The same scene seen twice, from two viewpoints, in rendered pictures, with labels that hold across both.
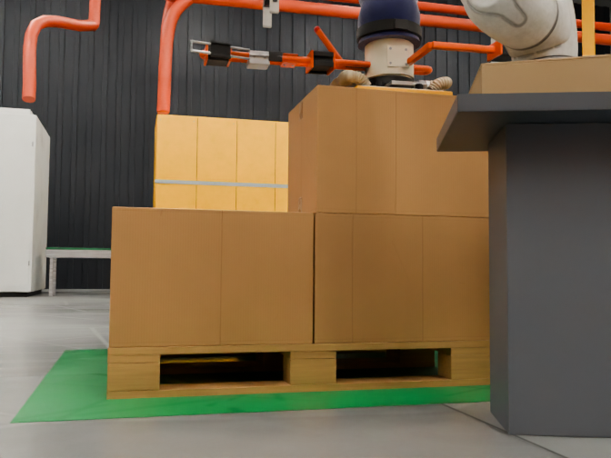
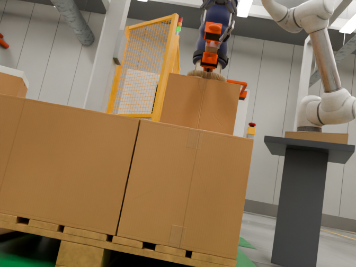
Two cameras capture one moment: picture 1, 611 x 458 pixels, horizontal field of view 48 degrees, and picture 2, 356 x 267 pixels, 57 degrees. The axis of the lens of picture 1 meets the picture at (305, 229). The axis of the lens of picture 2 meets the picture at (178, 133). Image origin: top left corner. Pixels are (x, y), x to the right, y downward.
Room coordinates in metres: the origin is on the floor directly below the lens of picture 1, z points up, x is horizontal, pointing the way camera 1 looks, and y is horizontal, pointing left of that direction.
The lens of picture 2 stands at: (1.86, 1.67, 0.33)
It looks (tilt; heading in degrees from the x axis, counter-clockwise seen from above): 9 degrees up; 288
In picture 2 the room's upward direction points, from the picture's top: 11 degrees clockwise
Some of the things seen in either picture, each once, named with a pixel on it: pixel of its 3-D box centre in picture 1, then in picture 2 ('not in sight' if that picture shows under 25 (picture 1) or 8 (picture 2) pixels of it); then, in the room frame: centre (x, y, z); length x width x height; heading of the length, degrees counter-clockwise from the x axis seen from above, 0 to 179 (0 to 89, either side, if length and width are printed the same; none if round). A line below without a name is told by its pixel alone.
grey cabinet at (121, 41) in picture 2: not in sight; (120, 47); (3.53, -1.13, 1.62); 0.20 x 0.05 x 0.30; 105
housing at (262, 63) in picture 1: (257, 60); (211, 45); (2.25, 0.16, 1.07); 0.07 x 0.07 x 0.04; 14
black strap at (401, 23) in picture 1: (389, 35); (210, 59); (2.36, -0.29, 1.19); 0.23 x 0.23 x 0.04
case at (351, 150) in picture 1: (385, 162); (196, 124); (2.37, -0.27, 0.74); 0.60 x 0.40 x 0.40; 104
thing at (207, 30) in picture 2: (217, 55); (212, 32); (2.22, 0.30, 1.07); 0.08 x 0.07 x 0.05; 104
